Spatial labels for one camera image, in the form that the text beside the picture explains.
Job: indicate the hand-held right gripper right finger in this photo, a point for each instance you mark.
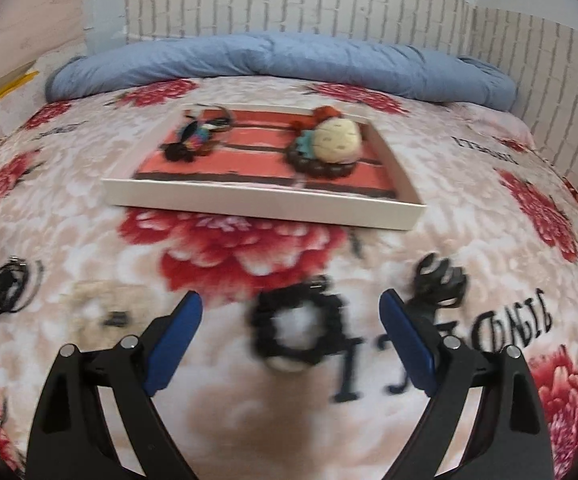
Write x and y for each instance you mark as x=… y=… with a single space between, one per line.
x=409 y=345

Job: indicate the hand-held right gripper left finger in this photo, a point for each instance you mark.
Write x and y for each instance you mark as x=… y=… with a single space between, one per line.
x=174 y=345

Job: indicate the black scrunchie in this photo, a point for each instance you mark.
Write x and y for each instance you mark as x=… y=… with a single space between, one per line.
x=269 y=330

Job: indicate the white tray with red lining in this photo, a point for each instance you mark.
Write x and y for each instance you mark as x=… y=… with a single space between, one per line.
x=269 y=170

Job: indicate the pineapple plush hair clip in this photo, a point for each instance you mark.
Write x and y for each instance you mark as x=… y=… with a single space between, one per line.
x=334 y=142

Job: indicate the rust orange scrunchie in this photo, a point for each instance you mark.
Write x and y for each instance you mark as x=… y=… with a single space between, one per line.
x=325 y=112

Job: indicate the small black claw clip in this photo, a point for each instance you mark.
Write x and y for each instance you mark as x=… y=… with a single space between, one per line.
x=436 y=282

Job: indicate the cream scrunchie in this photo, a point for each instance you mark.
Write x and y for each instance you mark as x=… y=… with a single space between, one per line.
x=94 y=300

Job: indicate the red floral blanket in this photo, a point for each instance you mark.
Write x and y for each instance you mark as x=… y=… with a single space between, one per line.
x=269 y=240

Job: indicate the yellow tape strip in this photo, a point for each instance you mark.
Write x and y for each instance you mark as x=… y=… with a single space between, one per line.
x=4 y=92

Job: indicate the pink pillow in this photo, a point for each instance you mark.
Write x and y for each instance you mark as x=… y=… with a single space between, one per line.
x=494 y=120

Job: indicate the pink wooden headboard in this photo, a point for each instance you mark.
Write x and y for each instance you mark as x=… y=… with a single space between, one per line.
x=24 y=15

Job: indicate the blue rolled duvet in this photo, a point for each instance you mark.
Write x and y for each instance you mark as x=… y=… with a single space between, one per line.
x=279 y=60

